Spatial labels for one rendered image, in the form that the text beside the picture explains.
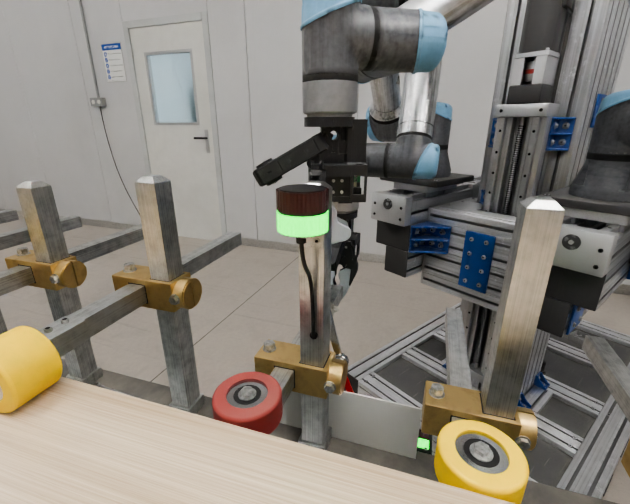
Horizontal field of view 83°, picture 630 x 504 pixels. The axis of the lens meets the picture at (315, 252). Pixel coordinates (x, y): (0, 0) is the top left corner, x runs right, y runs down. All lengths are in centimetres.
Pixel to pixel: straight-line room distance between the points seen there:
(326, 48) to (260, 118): 298
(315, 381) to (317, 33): 46
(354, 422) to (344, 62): 53
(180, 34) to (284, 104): 119
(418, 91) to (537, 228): 49
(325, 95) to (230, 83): 315
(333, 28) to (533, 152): 80
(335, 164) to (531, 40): 81
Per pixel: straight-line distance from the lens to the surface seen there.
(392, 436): 64
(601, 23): 127
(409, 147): 79
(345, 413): 63
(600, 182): 103
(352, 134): 51
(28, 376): 50
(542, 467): 145
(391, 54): 53
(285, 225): 39
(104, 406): 50
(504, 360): 49
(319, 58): 50
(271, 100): 341
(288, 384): 54
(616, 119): 103
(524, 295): 46
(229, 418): 42
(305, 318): 50
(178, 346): 65
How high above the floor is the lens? 120
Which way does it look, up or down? 20 degrees down
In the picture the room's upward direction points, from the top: straight up
